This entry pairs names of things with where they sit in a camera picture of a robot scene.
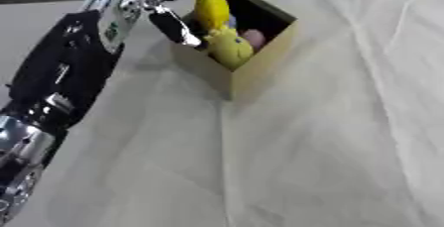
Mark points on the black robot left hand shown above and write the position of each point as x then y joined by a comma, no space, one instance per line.
170,22

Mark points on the yellow soft toy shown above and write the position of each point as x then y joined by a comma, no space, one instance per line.
228,47

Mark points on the silver black robot left arm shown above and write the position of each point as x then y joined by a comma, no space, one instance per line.
63,69

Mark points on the tan cardboard box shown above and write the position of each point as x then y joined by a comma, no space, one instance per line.
263,69

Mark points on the pink round toy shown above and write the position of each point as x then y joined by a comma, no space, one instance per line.
254,37

